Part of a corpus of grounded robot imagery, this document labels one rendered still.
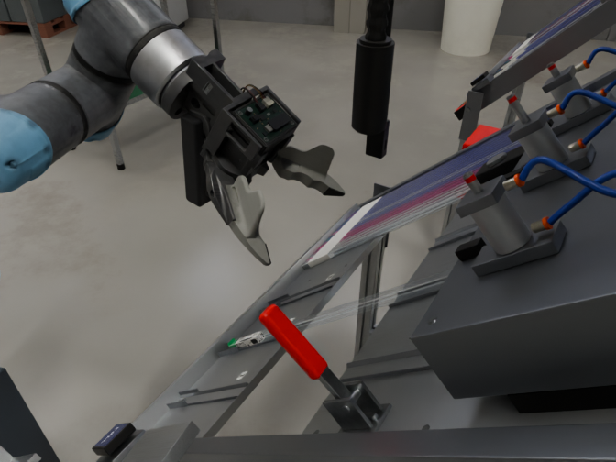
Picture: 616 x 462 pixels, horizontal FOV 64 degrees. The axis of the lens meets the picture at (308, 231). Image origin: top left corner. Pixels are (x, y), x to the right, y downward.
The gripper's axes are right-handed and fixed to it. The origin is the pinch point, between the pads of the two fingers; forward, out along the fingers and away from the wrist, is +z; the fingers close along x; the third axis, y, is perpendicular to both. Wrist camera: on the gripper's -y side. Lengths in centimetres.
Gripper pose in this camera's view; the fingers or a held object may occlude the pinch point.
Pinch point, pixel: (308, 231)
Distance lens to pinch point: 53.7
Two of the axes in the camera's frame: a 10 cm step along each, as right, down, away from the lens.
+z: 6.9, 7.2, -0.1
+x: 5.4, -5.1, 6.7
